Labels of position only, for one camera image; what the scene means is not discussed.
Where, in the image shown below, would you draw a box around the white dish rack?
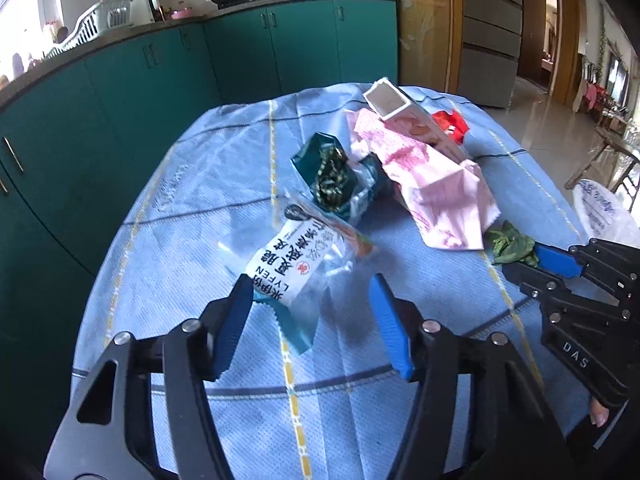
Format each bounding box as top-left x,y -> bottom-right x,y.
44,0 -> 134,58

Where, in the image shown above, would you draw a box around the pink bowl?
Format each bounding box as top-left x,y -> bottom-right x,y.
169,8 -> 193,20

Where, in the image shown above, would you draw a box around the dark green foil wrapper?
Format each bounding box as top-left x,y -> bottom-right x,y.
291,132 -> 394,226

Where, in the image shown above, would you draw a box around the teal lower cabinets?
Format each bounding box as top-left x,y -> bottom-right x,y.
1,0 -> 398,462

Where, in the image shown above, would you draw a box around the blue white ointment box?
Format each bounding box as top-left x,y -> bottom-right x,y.
363,77 -> 468,162

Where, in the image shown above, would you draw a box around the blue tablecloth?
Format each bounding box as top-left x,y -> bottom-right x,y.
72,84 -> 589,479

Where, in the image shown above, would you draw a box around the wooden stool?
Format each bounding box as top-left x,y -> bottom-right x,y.
564,127 -> 639,197

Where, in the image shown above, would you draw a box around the clear printed snack bag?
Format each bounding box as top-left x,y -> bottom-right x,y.
218,196 -> 375,354

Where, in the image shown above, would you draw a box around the pink plastic bag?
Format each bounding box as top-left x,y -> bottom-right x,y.
350,108 -> 500,250

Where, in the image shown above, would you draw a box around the red snack wrapper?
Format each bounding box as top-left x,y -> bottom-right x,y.
432,110 -> 469,146

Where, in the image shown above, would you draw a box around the green vegetable leaf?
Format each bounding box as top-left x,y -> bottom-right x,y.
486,220 -> 539,268

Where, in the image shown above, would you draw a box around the grey refrigerator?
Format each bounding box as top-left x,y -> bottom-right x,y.
458,0 -> 523,108

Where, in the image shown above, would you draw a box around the white lined trash bin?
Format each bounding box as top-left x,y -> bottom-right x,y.
572,179 -> 640,248

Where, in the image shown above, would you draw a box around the right hand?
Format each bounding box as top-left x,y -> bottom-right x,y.
589,398 -> 610,428

